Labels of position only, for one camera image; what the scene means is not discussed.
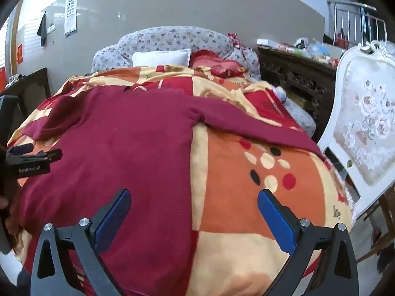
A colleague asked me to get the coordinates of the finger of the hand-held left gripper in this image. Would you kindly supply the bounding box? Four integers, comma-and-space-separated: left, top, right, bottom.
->
6, 143, 34, 158
30, 149, 63, 164

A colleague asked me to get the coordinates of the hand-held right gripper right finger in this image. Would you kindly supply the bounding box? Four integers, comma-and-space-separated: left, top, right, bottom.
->
257, 188, 360, 296

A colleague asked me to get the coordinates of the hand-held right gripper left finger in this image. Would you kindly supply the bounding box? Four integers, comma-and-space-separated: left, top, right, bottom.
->
30, 188, 133, 296

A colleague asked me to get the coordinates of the maroon sweater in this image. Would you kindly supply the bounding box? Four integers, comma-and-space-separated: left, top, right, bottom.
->
18, 86, 326, 296

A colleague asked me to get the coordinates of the dark wooden table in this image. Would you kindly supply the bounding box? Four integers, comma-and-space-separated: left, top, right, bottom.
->
0, 67, 51, 105

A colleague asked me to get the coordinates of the orange red printed blanket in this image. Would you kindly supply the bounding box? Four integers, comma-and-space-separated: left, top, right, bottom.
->
6, 64, 355, 296

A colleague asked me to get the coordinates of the floral bed sheet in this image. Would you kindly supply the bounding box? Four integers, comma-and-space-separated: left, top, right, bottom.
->
278, 85, 318, 136

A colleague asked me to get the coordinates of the dark hanging cloth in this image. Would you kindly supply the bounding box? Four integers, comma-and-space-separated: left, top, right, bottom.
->
37, 12, 48, 47

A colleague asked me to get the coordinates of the white ornate upholstered chair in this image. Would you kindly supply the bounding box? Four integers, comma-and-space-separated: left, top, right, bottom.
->
317, 40, 395, 219

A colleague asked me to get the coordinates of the white pillow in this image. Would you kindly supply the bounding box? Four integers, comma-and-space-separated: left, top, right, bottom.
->
132, 49, 192, 68

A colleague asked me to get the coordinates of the dark carved wooden cabinet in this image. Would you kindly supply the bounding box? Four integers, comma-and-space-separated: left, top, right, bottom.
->
257, 45, 338, 136

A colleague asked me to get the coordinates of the red pillow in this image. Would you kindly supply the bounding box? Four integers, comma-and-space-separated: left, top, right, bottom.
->
189, 49, 247, 79

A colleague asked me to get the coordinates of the floral padded headboard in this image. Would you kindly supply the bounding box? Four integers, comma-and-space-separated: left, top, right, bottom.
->
91, 25, 261, 81

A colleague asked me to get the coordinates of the pile of small household things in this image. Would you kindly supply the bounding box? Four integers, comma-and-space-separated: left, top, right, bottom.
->
278, 37, 344, 66

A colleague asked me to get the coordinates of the red patterned bag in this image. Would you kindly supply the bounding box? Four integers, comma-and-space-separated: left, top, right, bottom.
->
228, 32, 247, 50

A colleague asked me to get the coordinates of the metal stair railing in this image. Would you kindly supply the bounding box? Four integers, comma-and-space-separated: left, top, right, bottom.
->
327, 0, 388, 48

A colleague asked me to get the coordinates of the wall poster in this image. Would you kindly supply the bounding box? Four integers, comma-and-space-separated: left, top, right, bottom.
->
64, 0, 78, 37

